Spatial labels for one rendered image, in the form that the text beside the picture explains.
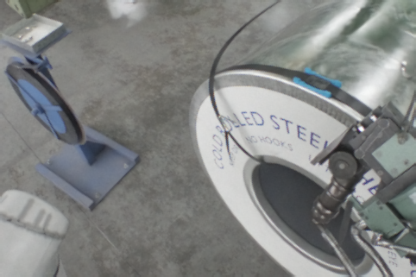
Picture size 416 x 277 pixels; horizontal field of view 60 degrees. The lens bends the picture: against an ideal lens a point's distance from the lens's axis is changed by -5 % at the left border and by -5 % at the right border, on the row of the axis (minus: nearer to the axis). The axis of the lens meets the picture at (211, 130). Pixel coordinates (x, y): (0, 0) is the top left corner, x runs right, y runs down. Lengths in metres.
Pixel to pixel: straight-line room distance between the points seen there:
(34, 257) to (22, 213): 0.07
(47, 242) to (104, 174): 2.09
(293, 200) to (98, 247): 1.25
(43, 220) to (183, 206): 1.83
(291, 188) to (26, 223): 1.28
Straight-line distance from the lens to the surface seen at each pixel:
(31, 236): 0.59
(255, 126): 1.21
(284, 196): 1.67
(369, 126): 0.74
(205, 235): 2.26
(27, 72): 2.15
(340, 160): 0.79
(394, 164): 0.75
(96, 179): 2.68
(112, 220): 2.46
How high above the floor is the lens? 2.00
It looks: 47 degrees down
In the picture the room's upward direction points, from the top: 10 degrees counter-clockwise
